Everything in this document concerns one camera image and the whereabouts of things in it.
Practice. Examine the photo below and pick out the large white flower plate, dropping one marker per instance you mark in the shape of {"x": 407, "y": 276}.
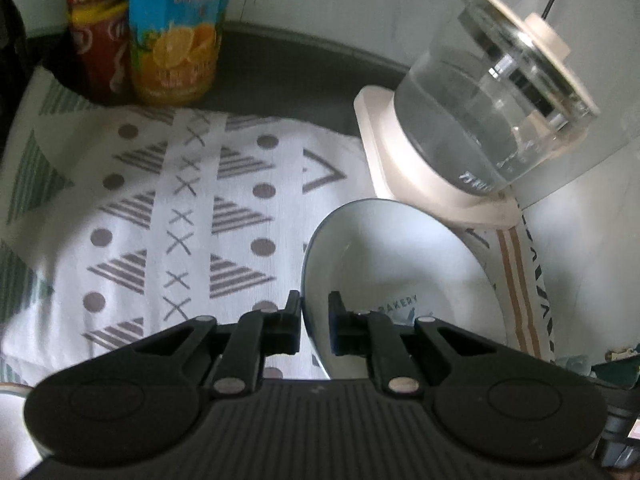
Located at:
{"x": 18, "y": 453}

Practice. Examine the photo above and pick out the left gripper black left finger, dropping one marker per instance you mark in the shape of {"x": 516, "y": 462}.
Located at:
{"x": 245, "y": 345}

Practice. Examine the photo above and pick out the beige kettle base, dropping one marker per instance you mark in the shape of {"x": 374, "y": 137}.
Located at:
{"x": 398, "y": 172}

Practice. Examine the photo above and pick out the patterned fringed table cloth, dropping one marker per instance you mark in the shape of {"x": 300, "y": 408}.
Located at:
{"x": 117, "y": 223}

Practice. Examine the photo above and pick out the orange juice bottle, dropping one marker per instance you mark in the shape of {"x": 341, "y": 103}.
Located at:
{"x": 174, "y": 47}

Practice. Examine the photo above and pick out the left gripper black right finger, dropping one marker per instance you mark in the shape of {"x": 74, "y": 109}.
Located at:
{"x": 374, "y": 337}

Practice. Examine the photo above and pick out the glass electric kettle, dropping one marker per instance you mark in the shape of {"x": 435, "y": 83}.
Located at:
{"x": 492, "y": 98}

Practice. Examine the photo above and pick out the red drink cans stack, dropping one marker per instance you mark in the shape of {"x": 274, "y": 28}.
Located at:
{"x": 101, "y": 34}

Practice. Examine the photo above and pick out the white bakery plate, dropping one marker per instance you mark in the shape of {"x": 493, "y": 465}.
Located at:
{"x": 389, "y": 257}

